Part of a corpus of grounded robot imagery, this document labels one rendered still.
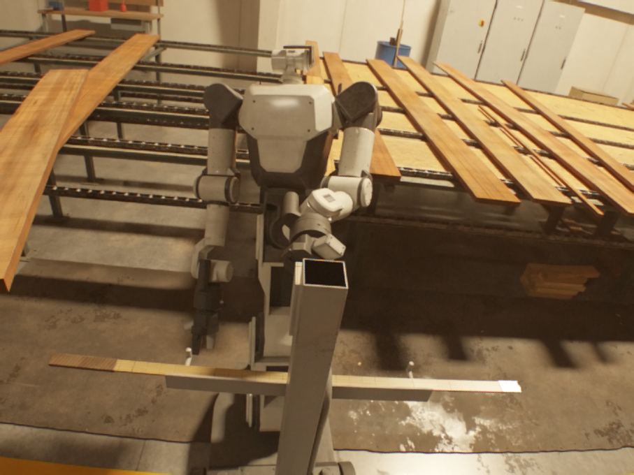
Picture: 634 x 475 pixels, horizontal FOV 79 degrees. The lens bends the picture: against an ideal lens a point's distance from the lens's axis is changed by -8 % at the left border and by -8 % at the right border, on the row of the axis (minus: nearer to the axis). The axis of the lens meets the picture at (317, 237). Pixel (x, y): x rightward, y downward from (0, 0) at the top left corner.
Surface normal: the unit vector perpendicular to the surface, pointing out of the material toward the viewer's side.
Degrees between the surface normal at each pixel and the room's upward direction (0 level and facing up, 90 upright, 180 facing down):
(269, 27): 99
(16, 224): 0
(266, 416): 76
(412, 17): 88
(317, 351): 90
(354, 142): 54
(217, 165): 66
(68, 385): 0
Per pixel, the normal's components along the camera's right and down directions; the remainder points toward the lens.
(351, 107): -0.25, -0.15
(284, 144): -0.18, 0.11
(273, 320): 0.15, 0.33
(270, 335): 0.16, 0.09
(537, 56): 0.04, 0.55
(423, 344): 0.12, -0.83
